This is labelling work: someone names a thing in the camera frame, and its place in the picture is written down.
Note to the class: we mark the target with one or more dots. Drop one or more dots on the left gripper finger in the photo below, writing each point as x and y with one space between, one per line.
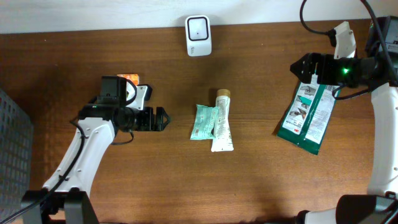
161 114
160 125

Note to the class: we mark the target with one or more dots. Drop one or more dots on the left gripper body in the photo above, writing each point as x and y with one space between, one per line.
152 118

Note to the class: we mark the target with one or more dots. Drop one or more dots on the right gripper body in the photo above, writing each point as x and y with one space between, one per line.
345 71

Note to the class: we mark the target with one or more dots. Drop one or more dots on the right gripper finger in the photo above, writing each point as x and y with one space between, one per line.
308 60
303 74

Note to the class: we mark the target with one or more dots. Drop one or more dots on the green white 3M bag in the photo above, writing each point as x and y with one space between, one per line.
306 119

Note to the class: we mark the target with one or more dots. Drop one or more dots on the white tube gold cap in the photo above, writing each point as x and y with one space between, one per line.
223 140

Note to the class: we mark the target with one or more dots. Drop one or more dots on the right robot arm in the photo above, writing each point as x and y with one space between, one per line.
378 71

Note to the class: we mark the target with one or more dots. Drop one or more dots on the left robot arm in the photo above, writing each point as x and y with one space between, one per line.
118 108

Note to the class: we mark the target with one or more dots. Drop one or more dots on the orange tissue pack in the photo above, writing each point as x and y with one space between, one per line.
130 76

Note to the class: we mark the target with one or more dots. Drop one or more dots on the teal snack packet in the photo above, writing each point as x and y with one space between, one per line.
204 124

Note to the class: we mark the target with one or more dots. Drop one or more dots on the grey plastic basket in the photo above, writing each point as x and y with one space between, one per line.
16 155

